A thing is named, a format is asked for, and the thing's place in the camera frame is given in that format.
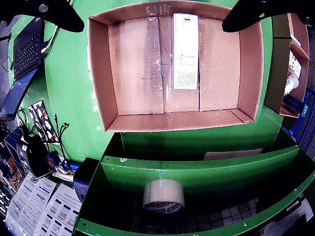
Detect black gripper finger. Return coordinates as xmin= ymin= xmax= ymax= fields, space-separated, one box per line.
xmin=0 ymin=0 xmax=86 ymax=33
xmin=221 ymin=0 xmax=315 ymax=33

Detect long white printed carton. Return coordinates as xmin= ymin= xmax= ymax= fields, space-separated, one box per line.
xmin=171 ymin=12 xmax=199 ymax=90

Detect shallow cardboard tray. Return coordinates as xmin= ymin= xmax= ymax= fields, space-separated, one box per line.
xmin=88 ymin=0 xmax=265 ymax=133

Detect flat cardboard sheet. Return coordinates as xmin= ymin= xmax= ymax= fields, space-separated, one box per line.
xmin=203 ymin=148 xmax=264 ymax=161

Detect black laptop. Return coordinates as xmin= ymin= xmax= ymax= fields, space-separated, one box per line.
xmin=0 ymin=16 xmax=49 ymax=121

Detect black white patterned card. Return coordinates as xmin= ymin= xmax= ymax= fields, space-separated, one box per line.
xmin=27 ymin=99 xmax=60 ymax=144

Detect black bulky rounded object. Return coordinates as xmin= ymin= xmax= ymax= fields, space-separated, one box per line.
xmin=16 ymin=132 xmax=50 ymax=178

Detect black rounded plastic device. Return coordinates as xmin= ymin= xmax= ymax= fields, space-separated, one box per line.
xmin=73 ymin=157 xmax=99 ymax=204

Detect green metal cabinet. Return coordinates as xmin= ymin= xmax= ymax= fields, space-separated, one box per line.
xmin=72 ymin=126 xmax=315 ymax=236

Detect white printed paper sheet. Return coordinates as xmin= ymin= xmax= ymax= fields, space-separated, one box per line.
xmin=4 ymin=176 xmax=58 ymax=236
xmin=33 ymin=183 xmax=83 ymax=236

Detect clear packing tape roll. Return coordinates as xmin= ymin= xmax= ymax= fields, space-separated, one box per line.
xmin=142 ymin=178 xmax=186 ymax=214

